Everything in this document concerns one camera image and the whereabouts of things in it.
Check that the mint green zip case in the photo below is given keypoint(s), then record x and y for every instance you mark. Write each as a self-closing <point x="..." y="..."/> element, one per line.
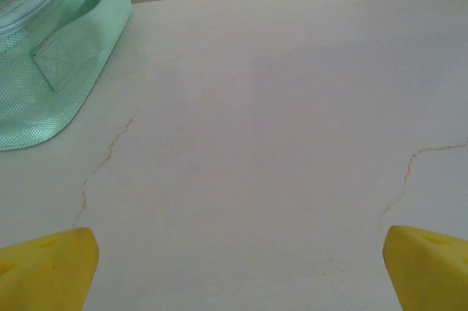
<point x="47" y="69"/>

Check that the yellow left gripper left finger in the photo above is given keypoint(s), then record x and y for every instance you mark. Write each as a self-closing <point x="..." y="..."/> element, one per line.
<point x="47" y="270"/>

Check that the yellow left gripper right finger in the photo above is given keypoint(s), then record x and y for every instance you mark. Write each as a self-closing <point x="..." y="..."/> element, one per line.
<point x="431" y="274"/>

